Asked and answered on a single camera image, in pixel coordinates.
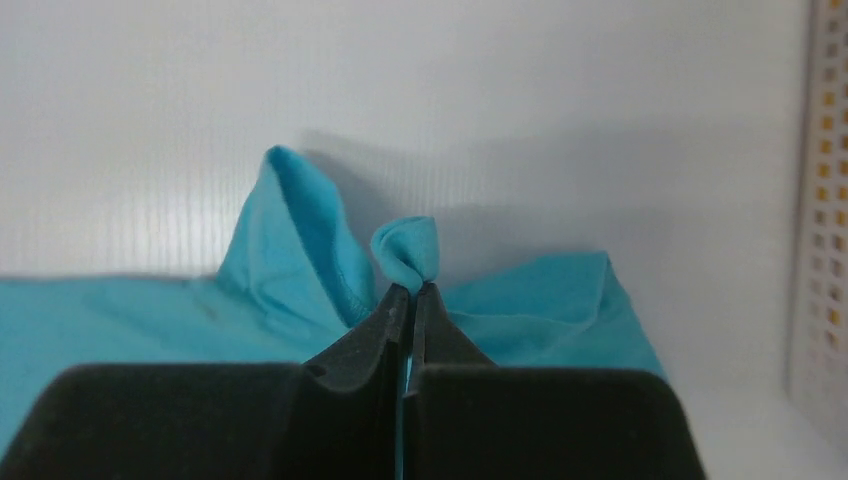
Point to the white plastic basket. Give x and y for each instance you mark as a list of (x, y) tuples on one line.
[(817, 366)]

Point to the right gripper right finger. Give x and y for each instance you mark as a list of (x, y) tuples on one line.
[(464, 417)]

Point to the yellow t shirt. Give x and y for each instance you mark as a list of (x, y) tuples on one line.
[(830, 172)]

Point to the teal t shirt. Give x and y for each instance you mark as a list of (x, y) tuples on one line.
[(294, 280)]

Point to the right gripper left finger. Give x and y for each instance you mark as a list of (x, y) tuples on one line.
[(332, 417)]

